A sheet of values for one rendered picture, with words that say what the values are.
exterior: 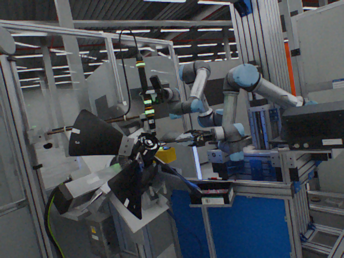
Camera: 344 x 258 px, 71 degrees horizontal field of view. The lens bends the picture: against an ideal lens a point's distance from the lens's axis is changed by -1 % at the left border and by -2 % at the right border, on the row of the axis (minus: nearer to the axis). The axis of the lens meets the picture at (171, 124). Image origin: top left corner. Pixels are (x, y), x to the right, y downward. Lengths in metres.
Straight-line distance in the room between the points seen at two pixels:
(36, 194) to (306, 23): 2.61
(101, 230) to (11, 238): 0.53
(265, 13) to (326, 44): 0.98
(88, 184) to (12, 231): 0.70
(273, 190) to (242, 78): 0.62
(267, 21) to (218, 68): 3.76
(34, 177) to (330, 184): 2.60
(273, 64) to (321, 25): 1.01
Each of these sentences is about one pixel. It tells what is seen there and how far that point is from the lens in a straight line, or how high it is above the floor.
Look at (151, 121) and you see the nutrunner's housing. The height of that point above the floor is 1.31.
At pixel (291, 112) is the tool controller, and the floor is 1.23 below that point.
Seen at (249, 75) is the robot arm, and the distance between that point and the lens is 1.32.
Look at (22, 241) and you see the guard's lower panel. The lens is 1.77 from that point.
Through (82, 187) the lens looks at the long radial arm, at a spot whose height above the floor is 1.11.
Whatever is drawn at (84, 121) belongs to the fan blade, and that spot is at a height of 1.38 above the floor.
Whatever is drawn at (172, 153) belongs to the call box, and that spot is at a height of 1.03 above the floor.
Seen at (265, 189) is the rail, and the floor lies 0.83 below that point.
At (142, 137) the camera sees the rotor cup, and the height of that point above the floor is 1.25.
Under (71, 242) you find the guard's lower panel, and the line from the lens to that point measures 1.91.
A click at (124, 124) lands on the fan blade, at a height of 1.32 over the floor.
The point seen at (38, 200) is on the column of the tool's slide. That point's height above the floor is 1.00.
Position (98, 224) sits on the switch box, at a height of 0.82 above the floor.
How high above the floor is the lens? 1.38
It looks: 5 degrees down
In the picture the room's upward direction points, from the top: 11 degrees counter-clockwise
